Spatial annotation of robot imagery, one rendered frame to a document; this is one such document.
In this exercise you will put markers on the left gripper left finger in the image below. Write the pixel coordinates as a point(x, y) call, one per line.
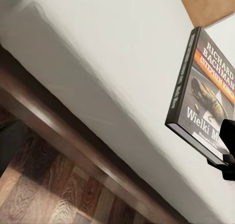
point(12, 134)

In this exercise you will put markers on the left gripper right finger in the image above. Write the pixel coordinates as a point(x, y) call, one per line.
point(227, 135)

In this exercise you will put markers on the sliding door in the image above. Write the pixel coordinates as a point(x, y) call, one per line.
point(206, 12)

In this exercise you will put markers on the hardback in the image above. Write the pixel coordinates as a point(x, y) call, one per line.
point(203, 97)

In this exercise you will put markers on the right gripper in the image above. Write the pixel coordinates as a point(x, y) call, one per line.
point(228, 172)

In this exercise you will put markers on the bed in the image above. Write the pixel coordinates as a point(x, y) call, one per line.
point(94, 79)

